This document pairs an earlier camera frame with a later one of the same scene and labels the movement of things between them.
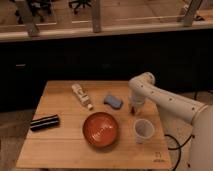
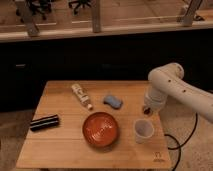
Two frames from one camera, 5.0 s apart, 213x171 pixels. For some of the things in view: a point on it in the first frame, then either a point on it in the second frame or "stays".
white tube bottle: x=83 y=98 stays
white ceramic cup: x=143 y=129 stays
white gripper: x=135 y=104 to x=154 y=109
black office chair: x=79 y=3 stays
